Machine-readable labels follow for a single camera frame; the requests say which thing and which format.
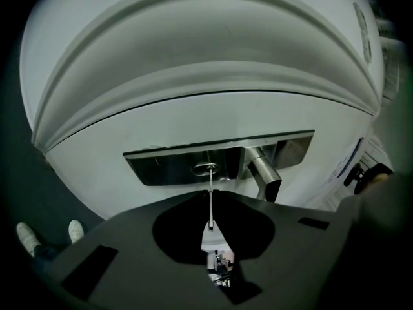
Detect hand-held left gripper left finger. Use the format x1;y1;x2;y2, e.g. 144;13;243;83
51;190;210;310

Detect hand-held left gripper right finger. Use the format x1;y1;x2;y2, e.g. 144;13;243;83
213;189;348;310

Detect person's right white shoe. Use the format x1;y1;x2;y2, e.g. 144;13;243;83
68;218;85;245

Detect person's white shoe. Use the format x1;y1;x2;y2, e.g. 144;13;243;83
68;218;85;245
15;221;42;258

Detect white paper notice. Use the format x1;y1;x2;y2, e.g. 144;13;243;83
322;160;348;193

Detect person's blue jeans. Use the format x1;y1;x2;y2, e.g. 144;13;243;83
32;242;70;271

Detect person's black and white shirt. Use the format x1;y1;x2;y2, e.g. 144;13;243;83
335;59;413;310

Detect person's left white shoe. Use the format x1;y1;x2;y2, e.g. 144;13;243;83
15;221;42;258

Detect black head-mounted camera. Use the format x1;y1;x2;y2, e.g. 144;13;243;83
343;162;395;196

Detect white door with handle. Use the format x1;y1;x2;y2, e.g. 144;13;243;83
30;0;387;154

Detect wall switch panel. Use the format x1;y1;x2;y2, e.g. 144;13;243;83
352;1;372;63

